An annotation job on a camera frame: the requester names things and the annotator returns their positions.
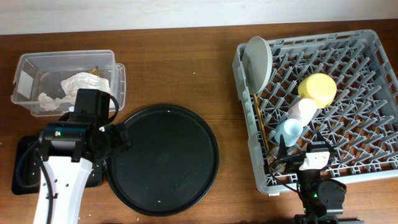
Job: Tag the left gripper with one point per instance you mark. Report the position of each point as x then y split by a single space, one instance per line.
119 134

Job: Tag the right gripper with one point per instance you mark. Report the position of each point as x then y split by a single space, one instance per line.
293 165

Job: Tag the blue cup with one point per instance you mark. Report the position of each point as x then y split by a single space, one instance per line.
290 129

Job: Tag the pink cup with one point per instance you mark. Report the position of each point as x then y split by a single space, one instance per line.
304 110

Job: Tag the wooden chopstick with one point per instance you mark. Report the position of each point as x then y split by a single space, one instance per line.
259 114

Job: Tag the yellow bowl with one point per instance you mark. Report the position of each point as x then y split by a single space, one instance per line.
320 88

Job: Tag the white napkin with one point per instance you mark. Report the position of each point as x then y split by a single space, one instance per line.
70 87

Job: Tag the gold foil wrapper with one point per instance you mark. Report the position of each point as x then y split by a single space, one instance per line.
96 71

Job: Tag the grey plate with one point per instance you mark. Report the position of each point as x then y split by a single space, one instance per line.
257 63

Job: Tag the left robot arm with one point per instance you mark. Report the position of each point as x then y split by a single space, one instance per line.
67 151

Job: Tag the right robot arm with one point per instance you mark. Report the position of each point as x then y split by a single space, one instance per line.
322 199

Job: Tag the grey dishwasher rack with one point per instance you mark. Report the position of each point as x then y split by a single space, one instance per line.
361 122

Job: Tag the clear plastic waste bin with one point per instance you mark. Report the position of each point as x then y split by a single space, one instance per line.
42 73

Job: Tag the round black serving tray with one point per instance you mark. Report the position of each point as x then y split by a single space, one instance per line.
171 165

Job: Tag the black rectangular tray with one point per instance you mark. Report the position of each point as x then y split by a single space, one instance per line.
26 175

